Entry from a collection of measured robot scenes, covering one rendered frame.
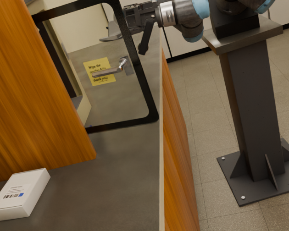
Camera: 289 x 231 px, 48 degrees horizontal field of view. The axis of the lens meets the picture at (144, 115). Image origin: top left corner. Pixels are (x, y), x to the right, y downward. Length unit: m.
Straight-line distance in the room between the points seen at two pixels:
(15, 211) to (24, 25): 0.49
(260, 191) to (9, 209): 1.49
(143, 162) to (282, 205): 1.22
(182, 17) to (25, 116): 0.56
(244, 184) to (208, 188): 0.23
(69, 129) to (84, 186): 0.17
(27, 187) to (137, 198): 0.34
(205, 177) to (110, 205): 1.47
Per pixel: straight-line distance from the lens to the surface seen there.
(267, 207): 2.02
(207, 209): 2.06
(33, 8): 1.19
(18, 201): 0.98
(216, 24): 1.67
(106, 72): 0.89
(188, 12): 1.07
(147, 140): 1.02
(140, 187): 0.86
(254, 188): 2.11
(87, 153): 1.04
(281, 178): 2.15
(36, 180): 1.02
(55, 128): 1.01
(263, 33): 1.65
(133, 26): 1.08
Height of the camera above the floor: 1.47
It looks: 27 degrees down
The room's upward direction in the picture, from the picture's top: 20 degrees counter-clockwise
